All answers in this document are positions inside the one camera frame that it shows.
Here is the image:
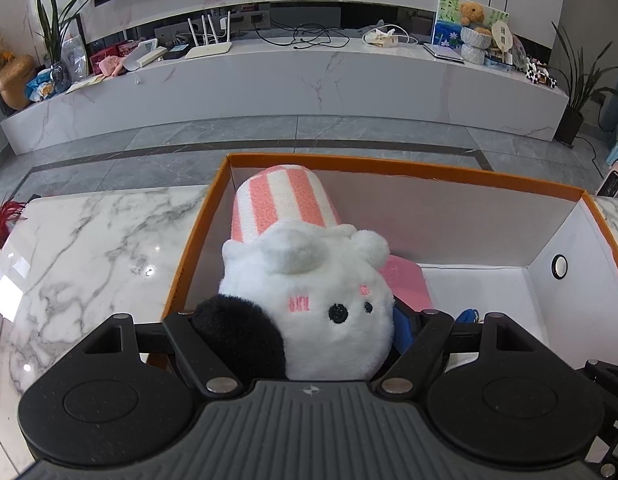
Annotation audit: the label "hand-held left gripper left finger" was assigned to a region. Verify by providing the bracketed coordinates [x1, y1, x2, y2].
[81, 312, 242, 396]

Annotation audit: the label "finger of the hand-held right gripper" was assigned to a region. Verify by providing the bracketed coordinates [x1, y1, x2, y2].
[574, 359, 618, 480]

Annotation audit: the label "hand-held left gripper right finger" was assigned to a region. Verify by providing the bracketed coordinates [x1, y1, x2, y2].
[371, 305, 537, 396]

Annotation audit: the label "pink foam pouch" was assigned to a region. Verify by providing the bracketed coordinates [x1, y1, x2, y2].
[379, 254, 434, 309]

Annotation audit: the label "white plush with striped cup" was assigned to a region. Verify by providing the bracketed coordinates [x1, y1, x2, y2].
[191, 164, 396, 381]

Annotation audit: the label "orange cardboard box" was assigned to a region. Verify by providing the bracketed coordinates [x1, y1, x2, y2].
[161, 152, 618, 381]

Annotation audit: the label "pink and black object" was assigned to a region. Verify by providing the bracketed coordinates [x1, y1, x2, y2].
[594, 160, 618, 197]

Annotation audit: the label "red feather toy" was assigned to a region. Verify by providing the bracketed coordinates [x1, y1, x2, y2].
[0, 200, 30, 249]

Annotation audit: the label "potted plant black pot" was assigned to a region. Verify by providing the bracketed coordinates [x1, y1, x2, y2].
[549, 22, 618, 149]

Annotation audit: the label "white marble media console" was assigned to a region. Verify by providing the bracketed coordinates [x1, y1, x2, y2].
[0, 35, 570, 156]

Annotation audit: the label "grey laptop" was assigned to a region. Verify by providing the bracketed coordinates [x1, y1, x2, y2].
[423, 42, 465, 64]

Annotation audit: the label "black white figurines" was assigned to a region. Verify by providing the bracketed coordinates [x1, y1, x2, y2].
[524, 57, 560, 92]

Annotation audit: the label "pink plush item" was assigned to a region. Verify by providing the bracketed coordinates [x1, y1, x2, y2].
[100, 56, 126, 79]

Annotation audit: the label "white charger bundle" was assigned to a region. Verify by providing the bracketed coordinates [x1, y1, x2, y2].
[364, 27, 418, 49]

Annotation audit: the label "white oblong box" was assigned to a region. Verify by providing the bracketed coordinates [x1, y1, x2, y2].
[124, 40, 168, 71]

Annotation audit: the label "white router with antennas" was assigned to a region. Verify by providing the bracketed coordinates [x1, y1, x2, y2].
[185, 12, 234, 60]

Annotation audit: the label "blue snack packets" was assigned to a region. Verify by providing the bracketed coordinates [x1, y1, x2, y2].
[26, 66, 70, 102]

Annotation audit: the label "red box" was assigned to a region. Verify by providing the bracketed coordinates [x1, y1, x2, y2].
[89, 42, 140, 74]

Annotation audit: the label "round paper fan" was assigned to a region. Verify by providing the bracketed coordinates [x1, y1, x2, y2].
[490, 21, 514, 54]

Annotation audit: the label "painted picture board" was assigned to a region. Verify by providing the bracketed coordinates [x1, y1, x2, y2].
[433, 0, 510, 49]

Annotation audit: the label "gold vase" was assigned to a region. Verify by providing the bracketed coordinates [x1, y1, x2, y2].
[0, 55, 38, 111]

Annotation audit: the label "small teddy bear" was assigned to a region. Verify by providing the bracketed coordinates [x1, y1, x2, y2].
[459, 2, 486, 29]

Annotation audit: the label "green leafy plant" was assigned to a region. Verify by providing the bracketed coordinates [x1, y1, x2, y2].
[36, 0, 92, 68]

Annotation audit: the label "black cables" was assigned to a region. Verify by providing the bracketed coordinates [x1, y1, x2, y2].
[254, 21, 350, 51]

